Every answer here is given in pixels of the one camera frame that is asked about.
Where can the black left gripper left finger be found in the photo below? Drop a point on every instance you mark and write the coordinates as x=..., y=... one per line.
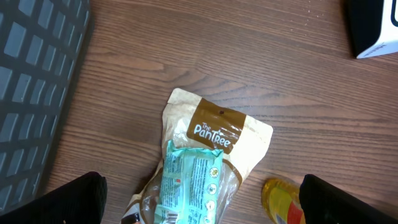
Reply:
x=80, y=201

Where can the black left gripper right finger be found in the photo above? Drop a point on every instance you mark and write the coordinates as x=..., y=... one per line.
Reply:
x=323, y=203

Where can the white barcode scanner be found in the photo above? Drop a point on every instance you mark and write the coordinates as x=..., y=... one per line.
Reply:
x=373, y=27

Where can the dark grey plastic basket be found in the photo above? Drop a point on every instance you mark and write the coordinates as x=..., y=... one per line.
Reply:
x=43, y=47

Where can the teal wipes packet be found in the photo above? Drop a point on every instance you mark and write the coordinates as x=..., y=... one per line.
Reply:
x=190, y=185

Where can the yellow oil bottle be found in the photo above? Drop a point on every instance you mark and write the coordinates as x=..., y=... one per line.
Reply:
x=280, y=199

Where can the brown white snack bag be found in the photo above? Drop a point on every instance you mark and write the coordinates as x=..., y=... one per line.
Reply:
x=190, y=120

